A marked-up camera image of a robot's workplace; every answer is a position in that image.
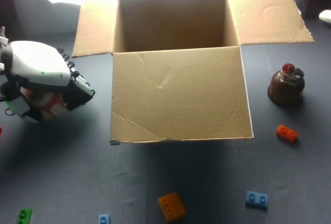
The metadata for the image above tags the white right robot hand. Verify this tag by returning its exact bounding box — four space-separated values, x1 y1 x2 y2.
319 9 331 25

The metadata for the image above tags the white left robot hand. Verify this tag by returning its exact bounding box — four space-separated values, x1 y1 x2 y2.
0 40 96 124

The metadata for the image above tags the pink strawberry toy cake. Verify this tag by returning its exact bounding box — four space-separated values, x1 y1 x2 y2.
24 89 68 123

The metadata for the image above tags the chocolate toy cake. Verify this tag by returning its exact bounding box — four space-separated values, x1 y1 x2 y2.
267 63 306 107

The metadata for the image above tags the brown cardboard box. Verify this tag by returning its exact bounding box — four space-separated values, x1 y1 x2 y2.
71 0 315 146

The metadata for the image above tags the grey tablecloth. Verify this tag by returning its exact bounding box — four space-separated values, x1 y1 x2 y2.
0 31 331 224

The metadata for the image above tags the small orange-red toy brick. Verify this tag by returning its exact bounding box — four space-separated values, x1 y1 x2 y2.
275 124 298 144

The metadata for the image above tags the green toy brick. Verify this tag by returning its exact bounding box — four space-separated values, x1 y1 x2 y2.
17 208 33 224

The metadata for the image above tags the blue two-stud toy brick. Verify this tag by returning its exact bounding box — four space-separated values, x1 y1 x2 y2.
245 190 268 211

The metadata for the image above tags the large orange toy brick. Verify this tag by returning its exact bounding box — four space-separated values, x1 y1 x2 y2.
157 192 186 222

